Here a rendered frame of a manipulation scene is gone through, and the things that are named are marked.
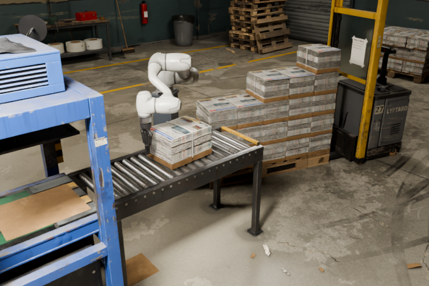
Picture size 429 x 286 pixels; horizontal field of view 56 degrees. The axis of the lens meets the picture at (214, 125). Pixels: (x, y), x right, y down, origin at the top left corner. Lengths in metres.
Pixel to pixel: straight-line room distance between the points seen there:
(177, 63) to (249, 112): 1.17
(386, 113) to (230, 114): 1.84
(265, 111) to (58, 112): 2.53
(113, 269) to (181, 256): 0.97
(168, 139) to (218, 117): 1.18
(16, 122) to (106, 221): 0.73
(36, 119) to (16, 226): 0.79
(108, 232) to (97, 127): 0.61
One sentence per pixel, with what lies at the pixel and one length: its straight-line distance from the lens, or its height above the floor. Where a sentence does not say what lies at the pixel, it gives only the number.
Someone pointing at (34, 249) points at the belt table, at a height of 0.76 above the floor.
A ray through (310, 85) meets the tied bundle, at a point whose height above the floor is 0.95.
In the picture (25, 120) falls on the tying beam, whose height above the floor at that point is 1.51.
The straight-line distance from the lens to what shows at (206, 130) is 2.92.
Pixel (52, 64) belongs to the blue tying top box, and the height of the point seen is 1.69.
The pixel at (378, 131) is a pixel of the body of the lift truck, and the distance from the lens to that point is 4.89.
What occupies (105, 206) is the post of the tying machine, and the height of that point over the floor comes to 0.95.
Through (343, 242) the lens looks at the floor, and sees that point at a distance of 3.63.
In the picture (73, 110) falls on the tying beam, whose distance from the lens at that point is 1.97.
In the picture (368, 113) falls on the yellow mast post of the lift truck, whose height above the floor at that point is 0.63.
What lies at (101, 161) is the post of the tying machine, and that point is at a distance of 2.11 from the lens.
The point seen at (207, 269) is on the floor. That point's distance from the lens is 3.23.
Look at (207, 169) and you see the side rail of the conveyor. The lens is 2.85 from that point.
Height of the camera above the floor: 2.15
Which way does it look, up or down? 22 degrees down
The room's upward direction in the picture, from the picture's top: straight up
